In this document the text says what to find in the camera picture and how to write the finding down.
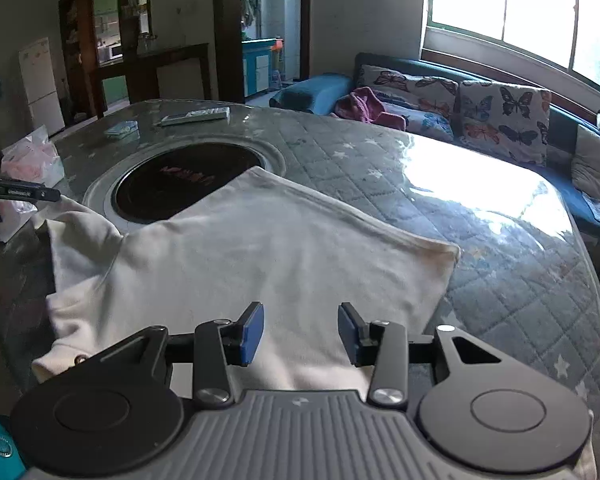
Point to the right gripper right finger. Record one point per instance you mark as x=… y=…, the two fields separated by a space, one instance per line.
x=381 y=345

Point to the grey remote control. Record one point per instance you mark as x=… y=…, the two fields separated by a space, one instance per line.
x=205 y=115

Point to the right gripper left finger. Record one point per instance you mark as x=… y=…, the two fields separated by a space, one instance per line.
x=222 y=343

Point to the upright butterfly pillow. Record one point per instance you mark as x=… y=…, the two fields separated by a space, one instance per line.
x=507 y=121

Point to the cream white garment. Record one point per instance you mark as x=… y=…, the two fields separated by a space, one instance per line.
x=116 y=392

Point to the pink crumpled garment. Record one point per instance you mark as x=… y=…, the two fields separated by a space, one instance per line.
x=362 y=105

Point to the small blue packet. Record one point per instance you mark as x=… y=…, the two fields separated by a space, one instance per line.
x=121 y=129

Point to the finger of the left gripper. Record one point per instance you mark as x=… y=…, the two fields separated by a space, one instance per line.
x=24 y=191

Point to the dark wooden sideboard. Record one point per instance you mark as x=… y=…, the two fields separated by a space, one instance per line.
x=141 y=74

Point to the blue children's cabinet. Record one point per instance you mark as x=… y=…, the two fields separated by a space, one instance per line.
x=258 y=64

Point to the black round induction cooker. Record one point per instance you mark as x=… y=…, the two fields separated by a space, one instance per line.
x=164 y=185

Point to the flat butterfly pillow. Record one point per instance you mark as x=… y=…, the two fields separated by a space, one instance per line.
x=427 y=103

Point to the plastic bag with pink contents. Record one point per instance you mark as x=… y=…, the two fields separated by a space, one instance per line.
x=34 y=159

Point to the window with frame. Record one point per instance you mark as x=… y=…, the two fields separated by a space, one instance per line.
x=525 y=10

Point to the white refrigerator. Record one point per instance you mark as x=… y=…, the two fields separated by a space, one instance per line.
x=39 y=83

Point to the grey cushion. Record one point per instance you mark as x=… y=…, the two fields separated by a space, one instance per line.
x=585 y=164

